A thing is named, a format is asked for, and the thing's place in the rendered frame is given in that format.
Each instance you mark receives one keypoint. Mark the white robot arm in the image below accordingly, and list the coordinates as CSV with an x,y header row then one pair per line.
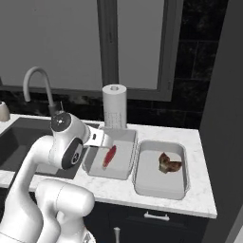
x,y
60,148

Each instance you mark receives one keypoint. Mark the grey curved tap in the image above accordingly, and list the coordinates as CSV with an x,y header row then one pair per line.
x,y
47,82

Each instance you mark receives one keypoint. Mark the grey tupperware with steak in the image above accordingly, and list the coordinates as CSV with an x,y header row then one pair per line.
x,y
152,180

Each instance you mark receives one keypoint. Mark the red-orange carrot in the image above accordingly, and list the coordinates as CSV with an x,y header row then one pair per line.
x,y
109,156

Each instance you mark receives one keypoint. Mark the grey tupperware with carrot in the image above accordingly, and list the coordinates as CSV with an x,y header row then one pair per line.
x,y
121,159

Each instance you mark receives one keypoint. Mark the dark grey tall cabinet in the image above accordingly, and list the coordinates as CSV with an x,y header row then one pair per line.
x,y
223,126

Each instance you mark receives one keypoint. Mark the dark drawer front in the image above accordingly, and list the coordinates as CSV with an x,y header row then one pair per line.
x,y
177,229

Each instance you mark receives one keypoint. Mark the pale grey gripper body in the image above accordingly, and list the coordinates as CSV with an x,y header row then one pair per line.
x,y
107,138

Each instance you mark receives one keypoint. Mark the dark grey sink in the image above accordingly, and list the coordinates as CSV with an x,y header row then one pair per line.
x,y
22,139

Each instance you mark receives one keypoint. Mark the brown steak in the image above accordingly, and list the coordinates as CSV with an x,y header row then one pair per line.
x,y
168,164

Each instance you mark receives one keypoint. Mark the beige soap dispenser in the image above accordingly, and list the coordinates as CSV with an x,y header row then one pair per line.
x,y
3,112

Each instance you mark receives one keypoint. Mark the white paper towel roll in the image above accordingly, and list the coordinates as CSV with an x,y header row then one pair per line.
x,y
114,104

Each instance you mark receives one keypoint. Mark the grey framed window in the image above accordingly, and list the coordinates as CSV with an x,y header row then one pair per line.
x,y
107,41

